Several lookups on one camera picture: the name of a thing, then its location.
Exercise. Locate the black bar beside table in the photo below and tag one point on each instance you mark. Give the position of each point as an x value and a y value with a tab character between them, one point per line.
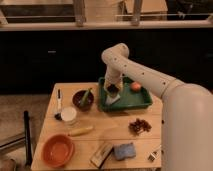
27	139

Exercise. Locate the dark maroon bowl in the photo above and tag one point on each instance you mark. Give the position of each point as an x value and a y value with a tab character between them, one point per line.
77	97

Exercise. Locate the orange bowl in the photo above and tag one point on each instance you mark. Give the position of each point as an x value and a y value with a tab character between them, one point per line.
57	150

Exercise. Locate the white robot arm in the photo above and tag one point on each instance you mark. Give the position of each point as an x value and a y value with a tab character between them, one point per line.
187	111

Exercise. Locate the wooden block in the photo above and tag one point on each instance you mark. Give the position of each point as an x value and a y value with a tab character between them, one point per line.
101	154

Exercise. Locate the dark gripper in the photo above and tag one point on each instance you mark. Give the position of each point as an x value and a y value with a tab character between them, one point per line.
112	89

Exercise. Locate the white cup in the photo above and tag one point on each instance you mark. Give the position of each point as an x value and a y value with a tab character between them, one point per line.
69	115

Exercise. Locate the blue sponge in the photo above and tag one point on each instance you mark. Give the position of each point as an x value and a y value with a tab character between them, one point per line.
124	151

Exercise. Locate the green plastic tray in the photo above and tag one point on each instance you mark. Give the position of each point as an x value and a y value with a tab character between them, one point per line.
128	98

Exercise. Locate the orange ball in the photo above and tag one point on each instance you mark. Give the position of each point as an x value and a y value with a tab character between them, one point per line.
134	86

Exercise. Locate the black and white marker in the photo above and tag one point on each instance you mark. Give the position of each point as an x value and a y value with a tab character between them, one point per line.
59	105

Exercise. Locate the green utensil in bowl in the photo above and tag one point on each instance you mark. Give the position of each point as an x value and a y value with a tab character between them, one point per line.
85	96

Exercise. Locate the clear cup in tray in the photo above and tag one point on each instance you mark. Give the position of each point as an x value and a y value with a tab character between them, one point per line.
111	100

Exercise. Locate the brown dried fruit pile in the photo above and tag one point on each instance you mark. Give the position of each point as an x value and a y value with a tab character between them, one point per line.
139	126

